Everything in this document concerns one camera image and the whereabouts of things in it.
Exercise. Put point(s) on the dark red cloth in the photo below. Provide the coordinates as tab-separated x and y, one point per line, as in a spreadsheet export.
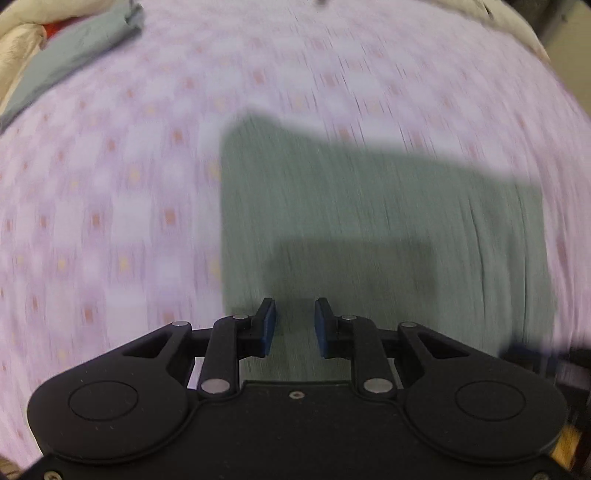
51	31

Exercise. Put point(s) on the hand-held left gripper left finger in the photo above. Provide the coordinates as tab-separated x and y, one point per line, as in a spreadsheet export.
268	327

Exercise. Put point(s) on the pink patterned bedsheet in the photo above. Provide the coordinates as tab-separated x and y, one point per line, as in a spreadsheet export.
138	207

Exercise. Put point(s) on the beige cloth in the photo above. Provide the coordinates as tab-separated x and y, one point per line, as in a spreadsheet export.
508	23

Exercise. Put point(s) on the folded grey cloth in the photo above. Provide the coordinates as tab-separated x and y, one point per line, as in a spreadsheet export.
78	50

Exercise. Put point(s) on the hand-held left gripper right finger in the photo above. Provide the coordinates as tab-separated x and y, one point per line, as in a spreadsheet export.
323	327

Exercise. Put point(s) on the grey pants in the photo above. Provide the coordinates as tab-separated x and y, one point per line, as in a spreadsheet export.
369	207

